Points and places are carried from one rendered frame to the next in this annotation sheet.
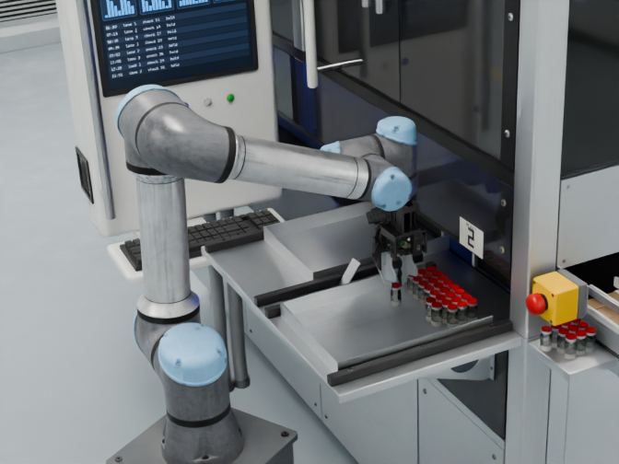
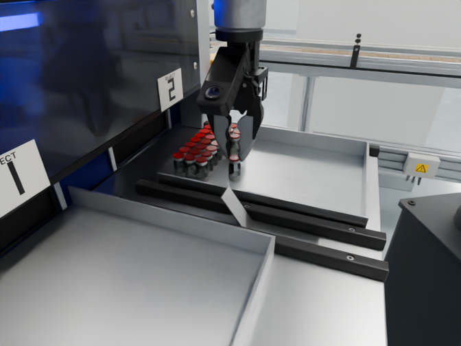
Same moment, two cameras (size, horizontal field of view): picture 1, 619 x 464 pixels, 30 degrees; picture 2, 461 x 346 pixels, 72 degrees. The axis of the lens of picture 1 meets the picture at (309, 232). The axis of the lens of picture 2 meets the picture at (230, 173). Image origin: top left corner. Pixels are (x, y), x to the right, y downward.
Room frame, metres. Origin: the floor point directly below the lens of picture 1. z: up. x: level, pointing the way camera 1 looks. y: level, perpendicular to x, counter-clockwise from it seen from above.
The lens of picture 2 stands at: (2.42, 0.17, 1.20)
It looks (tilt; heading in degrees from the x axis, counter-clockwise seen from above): 32 degrees down; 225
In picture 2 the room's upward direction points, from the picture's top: straight up
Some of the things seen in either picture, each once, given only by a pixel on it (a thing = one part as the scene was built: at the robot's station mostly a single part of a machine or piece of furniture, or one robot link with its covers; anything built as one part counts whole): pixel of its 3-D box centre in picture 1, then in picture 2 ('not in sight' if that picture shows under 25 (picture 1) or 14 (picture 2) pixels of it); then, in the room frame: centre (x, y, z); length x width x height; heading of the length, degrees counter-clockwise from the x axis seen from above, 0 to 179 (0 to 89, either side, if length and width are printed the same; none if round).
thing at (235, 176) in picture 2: (395, 295); (234, 169); (2.07, -0.17, 0.90); 0.02 x 0.02 x 0.04
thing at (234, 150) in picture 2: (430, 309); (234, 145); (2.00, -0.23, 0.90); 0.02 x 0.02 x 0.05
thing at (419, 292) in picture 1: (431, 299); (218, 150); (2.04, -0.24, 0.90); 0.18 x 0.02 x 0.05; 24
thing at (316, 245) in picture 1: (355, 237); (104, 285); (2.35, -0.10, 0.90); 0.34 x 0.26 x 0.04; 115
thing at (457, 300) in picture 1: (441, 296); (208, 149); (2.05, -0.26, 0.90); 0.18 x 0.02 x 0.05; 24
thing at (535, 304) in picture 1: (538, 303); not in sight; (1.85, -0.41, 0.99); 0.04 x 0.04 x 0.04; 25
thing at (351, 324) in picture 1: (384, 316); (272, 163); (1.99, -0.14, 0.90); 0.34 x 0.26 x 0.04; 114
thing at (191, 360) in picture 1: (192, 368); not in sight; (1.75, 0.22, 0.96); 0.13 x 0.12 x 0.14; 23
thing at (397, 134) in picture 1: (395, 148); not in sight; (2.05, -0.17, 1.23); 0.09 x 0.08 x 0.11; 113
